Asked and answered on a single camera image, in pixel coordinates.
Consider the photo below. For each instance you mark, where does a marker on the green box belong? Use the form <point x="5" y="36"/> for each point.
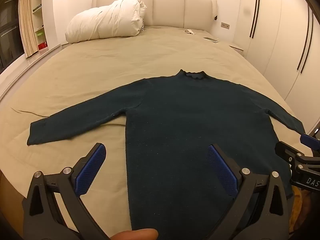
<point x="39" y="33"/>

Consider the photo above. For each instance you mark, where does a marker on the dark window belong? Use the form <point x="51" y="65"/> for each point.
<point x="10" y="35"/>

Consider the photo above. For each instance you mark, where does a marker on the dark wall lamp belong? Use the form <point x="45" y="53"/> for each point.
<point x="215" y="17"/>

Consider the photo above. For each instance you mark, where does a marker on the beige padded headboard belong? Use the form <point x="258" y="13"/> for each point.
<point x="170" y="7"/>

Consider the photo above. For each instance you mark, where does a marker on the wall socket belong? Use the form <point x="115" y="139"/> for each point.
<point x="225" y="25"/>

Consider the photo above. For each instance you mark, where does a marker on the dark teal sweater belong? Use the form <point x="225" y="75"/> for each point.
<point x="175" y="110"/>

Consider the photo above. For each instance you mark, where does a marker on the beige curtain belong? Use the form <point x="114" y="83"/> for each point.
<point x="26" y="22"/>

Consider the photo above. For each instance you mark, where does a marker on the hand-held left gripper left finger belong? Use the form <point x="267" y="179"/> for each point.
<point x="93" y="169"/>

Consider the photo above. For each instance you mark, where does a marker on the person's left hand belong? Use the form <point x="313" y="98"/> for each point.
<point x="135" y="235"/>

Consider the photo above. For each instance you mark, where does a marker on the white wardrobe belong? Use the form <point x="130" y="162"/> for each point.
<point x="275" y="30"/>

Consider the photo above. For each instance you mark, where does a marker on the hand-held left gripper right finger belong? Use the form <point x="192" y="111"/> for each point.
<point x="222" y="167"/>

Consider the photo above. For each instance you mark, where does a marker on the small white packet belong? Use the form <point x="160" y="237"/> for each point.
<point x="190" y="31"/>

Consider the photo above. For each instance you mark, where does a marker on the red box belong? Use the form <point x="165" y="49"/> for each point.
<point x="42" y="45"/>

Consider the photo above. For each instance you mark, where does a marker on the white wall shelf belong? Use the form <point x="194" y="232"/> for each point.
<point x="37" y="12"/>

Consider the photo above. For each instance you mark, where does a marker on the white rolled duvet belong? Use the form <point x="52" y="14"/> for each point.
<point x="105" y="22"/>

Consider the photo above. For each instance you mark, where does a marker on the flat white phone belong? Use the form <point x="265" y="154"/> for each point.
<point x="211" y="39"/>

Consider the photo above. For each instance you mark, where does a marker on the bed with beige sheet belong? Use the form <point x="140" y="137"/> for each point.
<point x="100" y="62"/>

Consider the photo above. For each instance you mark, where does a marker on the striped pillow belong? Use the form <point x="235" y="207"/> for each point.
<point x="143" y="26"/>

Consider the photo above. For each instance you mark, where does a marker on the white nightstand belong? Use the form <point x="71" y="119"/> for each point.
<point x="236" y="48"/>

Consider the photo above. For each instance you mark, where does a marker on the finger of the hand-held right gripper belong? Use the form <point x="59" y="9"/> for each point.
<point x="309" y="139"/>
<point x="287" y="151"/>

